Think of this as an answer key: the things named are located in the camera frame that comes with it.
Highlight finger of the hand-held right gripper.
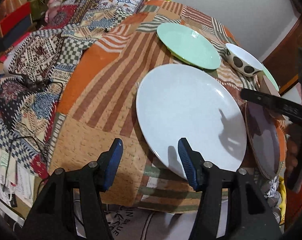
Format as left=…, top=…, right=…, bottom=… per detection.
left=241, top=88, right=302, bottom=124

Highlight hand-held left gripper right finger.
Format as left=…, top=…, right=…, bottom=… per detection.
left=177, top=137, right=283, bottom=240

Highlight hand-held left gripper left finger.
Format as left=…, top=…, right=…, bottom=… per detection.
left=19, top=138, right=123, bottom=240

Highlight brown plate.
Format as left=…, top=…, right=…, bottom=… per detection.
left=245, top=100, right=281, bottom=180

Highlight large white plate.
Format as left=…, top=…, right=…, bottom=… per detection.
left=136, top=64, right=248, bottom=180

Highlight person's right hand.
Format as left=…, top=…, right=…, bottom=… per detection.
left=285, top=124, right=299, bottom=178

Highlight pinkish tan block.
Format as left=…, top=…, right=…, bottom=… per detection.
left=260, top=76, right=281, bottom=98

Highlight light green plate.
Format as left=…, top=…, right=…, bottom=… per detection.
left=261, top=65, right=280, bottom=92
left=157, top=22, right=221, bottom=70

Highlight white black-dotted bowl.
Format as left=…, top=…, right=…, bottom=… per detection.
left=225, top=43, right=264, bottom=77

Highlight wooden door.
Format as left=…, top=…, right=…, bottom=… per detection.
left=262, top=12, right=302, bottom=90

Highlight white printed cloth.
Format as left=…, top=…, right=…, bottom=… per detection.
left=73, top=202, right=199, bottom=240

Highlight orange striped blanket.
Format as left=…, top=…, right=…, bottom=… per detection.
left=48, top=0, right=288, bottom=213

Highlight printed paper sheets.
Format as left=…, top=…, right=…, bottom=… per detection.
left=0, top=142, right=36, bottom=208

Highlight patchwork patterned quilt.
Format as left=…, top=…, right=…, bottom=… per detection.
left=0, top=0, right=145, bottom=180

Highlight pink rabbit toy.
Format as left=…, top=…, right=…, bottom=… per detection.
left=44, top=0, right=64, bottom=22

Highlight green box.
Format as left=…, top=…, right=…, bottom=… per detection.
left=28, top=0, right=74, bottom=20

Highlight black cable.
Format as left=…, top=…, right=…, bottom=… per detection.
left=12, top=76, right=54, bottom=90

